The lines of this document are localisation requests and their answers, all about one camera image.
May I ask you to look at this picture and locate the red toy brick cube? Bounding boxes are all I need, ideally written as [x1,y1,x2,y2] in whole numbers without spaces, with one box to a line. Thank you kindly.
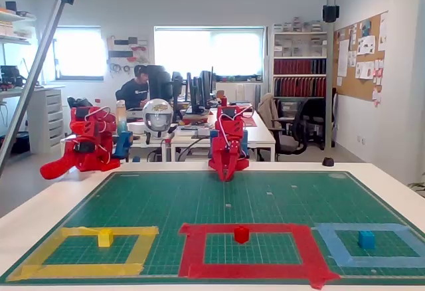
[233,225,250,244]

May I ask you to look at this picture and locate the red leader arm with handle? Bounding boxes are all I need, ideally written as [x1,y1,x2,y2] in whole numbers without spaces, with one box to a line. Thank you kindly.
[39,96,121,181]

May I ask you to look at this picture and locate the red tape square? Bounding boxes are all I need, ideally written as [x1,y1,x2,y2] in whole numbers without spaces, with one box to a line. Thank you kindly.
[177,223,341,290]

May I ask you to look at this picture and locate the yellow toy brick cube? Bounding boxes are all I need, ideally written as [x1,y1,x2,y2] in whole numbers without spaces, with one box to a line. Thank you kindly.
[97,228,115,248]

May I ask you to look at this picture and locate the blue toy brick cube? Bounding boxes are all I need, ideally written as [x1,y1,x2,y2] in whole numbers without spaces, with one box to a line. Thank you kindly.
[357,229,377,250]

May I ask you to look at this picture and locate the yellow tape square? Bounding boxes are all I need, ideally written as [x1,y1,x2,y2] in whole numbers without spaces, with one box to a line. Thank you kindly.
[5,225,160,282]

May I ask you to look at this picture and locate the blue tape square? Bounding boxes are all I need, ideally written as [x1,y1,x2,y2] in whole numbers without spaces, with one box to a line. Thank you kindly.
[311,222,425,269]

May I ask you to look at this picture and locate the blue table clamp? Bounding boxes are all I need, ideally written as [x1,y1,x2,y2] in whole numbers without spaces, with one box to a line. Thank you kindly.
[209,129,250,161]
[112,130,134,163]

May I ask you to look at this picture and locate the green cutting mat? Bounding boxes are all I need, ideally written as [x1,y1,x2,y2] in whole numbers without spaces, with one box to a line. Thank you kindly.
[0,170,425,287]

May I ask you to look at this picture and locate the beige jacket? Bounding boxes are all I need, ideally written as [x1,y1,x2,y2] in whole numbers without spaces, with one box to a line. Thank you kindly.
[258,92,280,129]

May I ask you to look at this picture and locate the black office chair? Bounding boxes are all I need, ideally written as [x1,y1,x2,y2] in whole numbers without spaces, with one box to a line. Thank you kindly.
[270,98,311,161]
[300,96,328,151]

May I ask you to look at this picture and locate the white helmet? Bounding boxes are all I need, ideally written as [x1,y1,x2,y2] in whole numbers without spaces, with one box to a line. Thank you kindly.
[142,98,173,138]

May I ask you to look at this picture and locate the white round container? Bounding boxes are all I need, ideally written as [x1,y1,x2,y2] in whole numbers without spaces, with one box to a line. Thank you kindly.
[127,121,147,136]

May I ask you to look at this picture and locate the wide window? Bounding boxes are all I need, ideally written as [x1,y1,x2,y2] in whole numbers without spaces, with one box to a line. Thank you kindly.
[153,25,267,82]

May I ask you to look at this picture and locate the gradient water bottle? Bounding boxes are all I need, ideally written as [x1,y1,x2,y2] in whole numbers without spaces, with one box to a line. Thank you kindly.
[116,100,129,136]

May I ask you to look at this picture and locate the seated person in dark shirt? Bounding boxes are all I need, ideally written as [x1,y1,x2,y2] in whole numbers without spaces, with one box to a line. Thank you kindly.
[115,64,150,111]

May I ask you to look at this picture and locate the white bookshelf with red binders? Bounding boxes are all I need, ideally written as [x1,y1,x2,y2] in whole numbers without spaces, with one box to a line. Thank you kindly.
[270,21,329,99]

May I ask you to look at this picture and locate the upright aluminium pole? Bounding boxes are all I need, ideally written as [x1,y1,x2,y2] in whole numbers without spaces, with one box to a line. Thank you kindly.
[325,0,337,149]

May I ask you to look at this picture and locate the cork pin board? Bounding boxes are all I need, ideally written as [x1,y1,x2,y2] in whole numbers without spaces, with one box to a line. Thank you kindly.
[333,11,389,103]

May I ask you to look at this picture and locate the small window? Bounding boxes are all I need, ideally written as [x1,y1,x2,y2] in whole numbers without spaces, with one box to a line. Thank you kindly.
[52,26,104,82]

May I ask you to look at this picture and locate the white drawer cabinet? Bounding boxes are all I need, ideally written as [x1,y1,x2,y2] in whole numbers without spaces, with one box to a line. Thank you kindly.
[26,86,66,154]

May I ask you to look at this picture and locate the black bin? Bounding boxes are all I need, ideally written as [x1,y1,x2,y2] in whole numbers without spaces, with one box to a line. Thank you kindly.
[9,130,31,155]

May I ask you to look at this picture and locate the slanted aluminium pole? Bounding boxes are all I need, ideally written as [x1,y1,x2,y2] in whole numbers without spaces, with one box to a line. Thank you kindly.
[0,0,78,176]

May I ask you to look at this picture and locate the black machine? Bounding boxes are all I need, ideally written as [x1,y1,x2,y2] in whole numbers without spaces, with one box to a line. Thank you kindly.
[0,64,28,91]

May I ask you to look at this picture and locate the white robot arm cable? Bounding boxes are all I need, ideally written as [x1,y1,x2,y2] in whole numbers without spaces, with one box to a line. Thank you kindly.
[220,106,256,159]

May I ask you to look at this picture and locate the white leader arm cable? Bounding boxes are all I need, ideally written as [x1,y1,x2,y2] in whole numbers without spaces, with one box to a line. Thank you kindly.
[85,106,113,165]

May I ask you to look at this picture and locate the wall tool board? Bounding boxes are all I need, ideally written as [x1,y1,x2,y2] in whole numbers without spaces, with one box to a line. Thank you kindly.
[106,35,150,74]

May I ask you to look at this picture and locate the white wall shelf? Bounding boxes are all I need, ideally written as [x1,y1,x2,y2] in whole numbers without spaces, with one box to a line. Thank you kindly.
[0,1,37,45]

